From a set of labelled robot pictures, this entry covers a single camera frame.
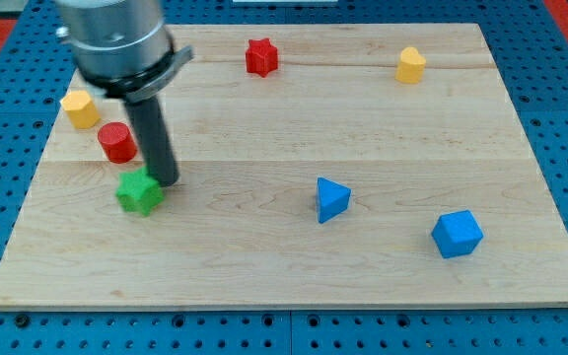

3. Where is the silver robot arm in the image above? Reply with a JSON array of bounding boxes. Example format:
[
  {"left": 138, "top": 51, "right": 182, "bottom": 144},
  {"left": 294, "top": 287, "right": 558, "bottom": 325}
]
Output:
[{"left": 55, "top": 0, "right": 193, "bottom": 103}]

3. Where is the blue cube block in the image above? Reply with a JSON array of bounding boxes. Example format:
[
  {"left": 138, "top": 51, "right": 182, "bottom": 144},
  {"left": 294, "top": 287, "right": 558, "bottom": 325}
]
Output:
[{"left": 431, "top": 210, "right": 484, "bottom": 258}]

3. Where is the wooden board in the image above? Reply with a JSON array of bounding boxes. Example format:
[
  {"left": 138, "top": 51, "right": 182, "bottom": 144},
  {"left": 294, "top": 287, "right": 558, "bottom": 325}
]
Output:
[{"left": 0, "top": 23, "right": 568, "bottom": 312}]

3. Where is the blue triangle block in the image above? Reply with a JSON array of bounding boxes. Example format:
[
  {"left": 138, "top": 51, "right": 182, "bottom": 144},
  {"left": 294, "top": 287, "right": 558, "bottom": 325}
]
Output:
[{"left": 316, "top": 177, "right": 351, "bottom": 224}]

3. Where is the red star block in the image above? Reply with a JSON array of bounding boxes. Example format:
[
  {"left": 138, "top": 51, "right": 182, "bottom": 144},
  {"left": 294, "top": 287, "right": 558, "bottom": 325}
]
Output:
[{"left": 246, "top": 37, "right": 279, "bottom": 78}]

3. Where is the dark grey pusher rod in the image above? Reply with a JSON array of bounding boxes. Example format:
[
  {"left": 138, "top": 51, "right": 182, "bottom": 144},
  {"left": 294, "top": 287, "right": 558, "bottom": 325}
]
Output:
[{"left": 124, "top": 96, "right": 179, "bottom": 187}]

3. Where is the green star block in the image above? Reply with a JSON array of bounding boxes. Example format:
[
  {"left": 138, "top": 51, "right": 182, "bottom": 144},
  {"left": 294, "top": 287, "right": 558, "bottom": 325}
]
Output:
[{"left": 115, "top": 167, "right": 165, "bottom": 216}]

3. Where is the red cylinder block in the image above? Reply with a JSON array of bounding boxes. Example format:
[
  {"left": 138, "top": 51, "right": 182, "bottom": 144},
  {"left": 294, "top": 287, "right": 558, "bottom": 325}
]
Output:
[{"left": 97, "top": 122, "right": 137, "bottom": 164}]

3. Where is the yellow heart block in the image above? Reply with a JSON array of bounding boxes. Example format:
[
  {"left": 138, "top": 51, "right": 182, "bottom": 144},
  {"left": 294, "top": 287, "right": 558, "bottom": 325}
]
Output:
[{"left": 394, "top": 46, "right": 427, "bottom": 84}]

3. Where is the yellow hexagon block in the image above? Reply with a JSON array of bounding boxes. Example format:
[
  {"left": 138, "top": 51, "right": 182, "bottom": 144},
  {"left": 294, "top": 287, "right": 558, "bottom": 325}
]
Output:
[{"left": 60, "top": 90, "right": 101, "bottom": 129}]

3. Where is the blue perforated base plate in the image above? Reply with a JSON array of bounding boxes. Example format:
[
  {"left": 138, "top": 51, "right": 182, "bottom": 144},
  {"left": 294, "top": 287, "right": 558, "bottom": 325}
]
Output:
[{"left": 0, "top": 1, "right": 568, "bottom": 354}]

